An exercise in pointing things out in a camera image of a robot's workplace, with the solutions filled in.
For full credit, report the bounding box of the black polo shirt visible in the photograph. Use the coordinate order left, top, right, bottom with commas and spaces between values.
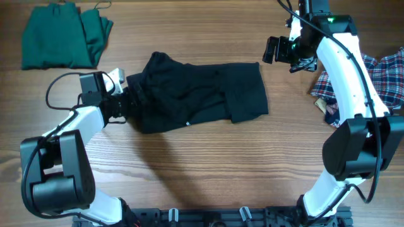
127, 52, 269, 134

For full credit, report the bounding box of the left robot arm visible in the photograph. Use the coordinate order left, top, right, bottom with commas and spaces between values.
20, 68, 141, 226

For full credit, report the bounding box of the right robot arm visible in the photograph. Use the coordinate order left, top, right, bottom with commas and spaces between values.
263, 1, 403, 226

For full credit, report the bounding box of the brown paper tag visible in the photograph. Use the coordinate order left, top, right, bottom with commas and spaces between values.
314, 98, 327, 114

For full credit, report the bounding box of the folded green garment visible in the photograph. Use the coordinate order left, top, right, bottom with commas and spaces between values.
21, 2, 114, 70

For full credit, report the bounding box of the red blue plaid shirt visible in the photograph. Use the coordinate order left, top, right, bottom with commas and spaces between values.
310, 47, 403, 127

